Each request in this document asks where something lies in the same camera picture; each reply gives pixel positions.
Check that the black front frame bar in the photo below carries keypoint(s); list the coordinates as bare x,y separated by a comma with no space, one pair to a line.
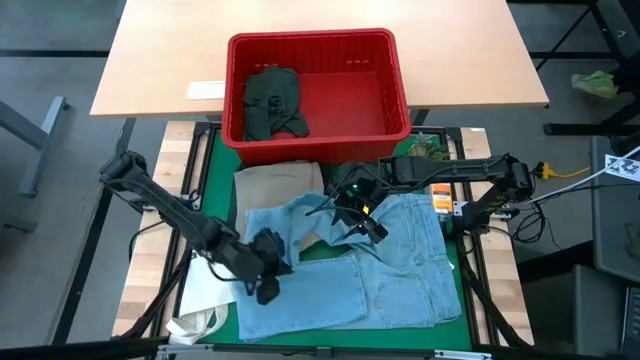
75,349

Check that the green table mat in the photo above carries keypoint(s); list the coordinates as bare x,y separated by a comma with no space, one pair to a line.
220,190

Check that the black keyboard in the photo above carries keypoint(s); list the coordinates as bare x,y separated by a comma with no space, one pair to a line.
632,320

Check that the red plastic laundry bin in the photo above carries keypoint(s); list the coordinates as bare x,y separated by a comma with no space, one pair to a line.
350,100

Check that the grey cabinet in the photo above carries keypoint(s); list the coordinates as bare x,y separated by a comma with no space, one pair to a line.
617,235

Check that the white cloth tote bag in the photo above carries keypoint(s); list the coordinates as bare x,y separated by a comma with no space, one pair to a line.
210,290

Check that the black aluminium frame rail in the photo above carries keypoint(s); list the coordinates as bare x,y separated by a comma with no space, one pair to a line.
187,170
475,290
205,125

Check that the clear box with orange label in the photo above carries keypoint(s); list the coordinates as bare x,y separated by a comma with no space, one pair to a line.
442,197

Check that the light wooden table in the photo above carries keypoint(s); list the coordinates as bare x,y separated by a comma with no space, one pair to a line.
165,50

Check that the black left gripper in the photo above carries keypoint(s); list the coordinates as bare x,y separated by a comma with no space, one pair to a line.
265,255

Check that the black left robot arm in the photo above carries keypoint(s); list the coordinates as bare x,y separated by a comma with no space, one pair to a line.
175,210

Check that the dark green garment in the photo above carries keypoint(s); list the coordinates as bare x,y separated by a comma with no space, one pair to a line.
272,100

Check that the white paper strip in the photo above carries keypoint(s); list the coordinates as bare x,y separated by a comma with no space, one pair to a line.
205,90

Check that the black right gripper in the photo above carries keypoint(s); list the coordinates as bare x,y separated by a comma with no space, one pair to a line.
357,195

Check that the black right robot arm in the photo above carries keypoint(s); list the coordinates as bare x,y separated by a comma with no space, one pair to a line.
450,170

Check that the small potted artificial plant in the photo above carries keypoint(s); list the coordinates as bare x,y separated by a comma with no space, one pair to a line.
425,147

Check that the small yellow tag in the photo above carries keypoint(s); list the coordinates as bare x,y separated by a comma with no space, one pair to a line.
366,209

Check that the yellow power plug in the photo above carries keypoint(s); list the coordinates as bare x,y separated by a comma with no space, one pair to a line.
545,171

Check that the tan garment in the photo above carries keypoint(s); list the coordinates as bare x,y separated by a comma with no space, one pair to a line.
275,185

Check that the white printed paper tag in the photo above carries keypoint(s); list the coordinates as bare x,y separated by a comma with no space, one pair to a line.
622,167

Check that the grey metal desk leg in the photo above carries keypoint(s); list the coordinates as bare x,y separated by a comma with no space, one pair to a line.
42,135

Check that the light blue denim garment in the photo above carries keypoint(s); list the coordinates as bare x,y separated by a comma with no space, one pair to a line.
400,280

